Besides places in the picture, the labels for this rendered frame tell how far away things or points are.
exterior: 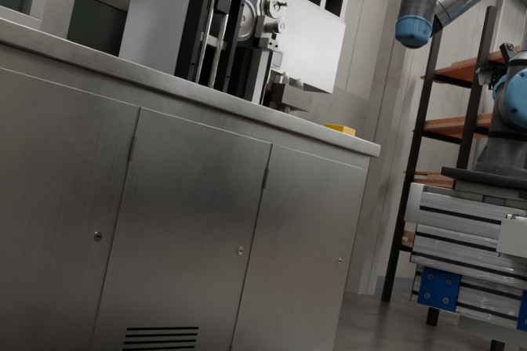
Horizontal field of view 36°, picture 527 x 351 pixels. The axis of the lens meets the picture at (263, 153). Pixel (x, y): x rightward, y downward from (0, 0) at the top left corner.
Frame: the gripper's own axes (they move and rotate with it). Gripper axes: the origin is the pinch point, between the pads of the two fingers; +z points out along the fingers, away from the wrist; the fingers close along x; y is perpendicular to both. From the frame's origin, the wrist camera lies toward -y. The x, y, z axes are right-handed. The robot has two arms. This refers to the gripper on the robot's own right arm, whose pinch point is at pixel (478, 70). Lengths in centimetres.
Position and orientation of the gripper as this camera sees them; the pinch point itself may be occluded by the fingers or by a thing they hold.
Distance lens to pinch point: 290.8
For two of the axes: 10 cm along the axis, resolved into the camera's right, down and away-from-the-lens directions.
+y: -0.8, 10.0, 0.2
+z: -4.9, -0.6, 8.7
